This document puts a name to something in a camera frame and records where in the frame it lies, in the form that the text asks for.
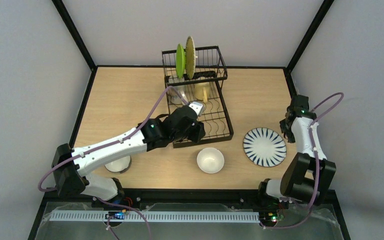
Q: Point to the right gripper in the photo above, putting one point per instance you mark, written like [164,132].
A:
[287,125]

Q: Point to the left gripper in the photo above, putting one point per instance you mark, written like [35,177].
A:
[185,117]

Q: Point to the yellow mug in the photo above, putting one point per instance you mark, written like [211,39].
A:
[202,91]

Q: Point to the clear glass cup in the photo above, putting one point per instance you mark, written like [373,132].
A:
[178,93]

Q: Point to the black wire dish rack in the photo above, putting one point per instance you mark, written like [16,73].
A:
[210,67]

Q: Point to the blue striped white plate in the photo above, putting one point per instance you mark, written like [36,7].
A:
[264,147]

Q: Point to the green plate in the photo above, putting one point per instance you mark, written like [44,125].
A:
[180,61]

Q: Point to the round bamboo tray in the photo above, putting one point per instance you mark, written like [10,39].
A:
[190,57]

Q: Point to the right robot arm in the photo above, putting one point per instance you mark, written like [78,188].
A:
[309,175]

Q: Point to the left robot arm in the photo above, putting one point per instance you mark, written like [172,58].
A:
[73,167]

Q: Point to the white ceramic bowl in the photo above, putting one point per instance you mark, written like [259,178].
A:
[210,160]

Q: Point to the white bowl dark rim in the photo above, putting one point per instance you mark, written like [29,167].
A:
[119,166]

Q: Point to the left circuit board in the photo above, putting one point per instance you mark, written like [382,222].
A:
[117,215]

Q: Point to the circuit board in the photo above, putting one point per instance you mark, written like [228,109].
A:
[271,217]
[117,215]

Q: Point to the right circuit board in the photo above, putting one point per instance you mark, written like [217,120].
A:
[271,217]

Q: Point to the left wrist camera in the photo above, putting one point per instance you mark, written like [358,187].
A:
[197,107]

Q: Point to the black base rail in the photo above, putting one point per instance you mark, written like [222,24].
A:
[237,198]

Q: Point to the white slotted cable duct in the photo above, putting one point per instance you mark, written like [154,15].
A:
[157,216]

